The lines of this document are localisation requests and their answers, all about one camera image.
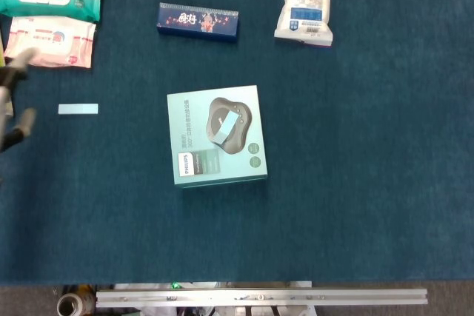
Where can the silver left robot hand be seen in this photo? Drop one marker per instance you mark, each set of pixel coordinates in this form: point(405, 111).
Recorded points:
point(11, 73)

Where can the small curved light strip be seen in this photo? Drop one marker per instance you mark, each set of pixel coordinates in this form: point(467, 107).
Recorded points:
point(226, 127)

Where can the small light blue strip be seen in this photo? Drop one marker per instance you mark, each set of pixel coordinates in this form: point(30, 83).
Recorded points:
point(78, 109)

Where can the green Philips speaker box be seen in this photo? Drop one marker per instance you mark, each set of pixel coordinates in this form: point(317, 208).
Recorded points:
point(192, 127)

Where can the dark blue printed box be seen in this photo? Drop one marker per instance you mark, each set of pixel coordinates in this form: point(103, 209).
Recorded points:
point(198, 23)

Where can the yellow printed tube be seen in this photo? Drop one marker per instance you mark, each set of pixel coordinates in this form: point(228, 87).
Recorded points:
point(1, 49)

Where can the pink wet wipes pack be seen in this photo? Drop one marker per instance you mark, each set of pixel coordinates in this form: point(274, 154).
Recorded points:
point(55, 42)

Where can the brown tape roll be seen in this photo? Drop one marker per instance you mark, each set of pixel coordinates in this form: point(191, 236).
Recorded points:
point(70, 304)

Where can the white and blue snack bag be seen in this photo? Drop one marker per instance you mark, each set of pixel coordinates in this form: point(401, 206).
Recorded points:
point(305, 1)

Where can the aluminium profile rail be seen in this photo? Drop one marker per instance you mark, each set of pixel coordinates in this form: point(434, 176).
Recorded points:
point(259, 297)

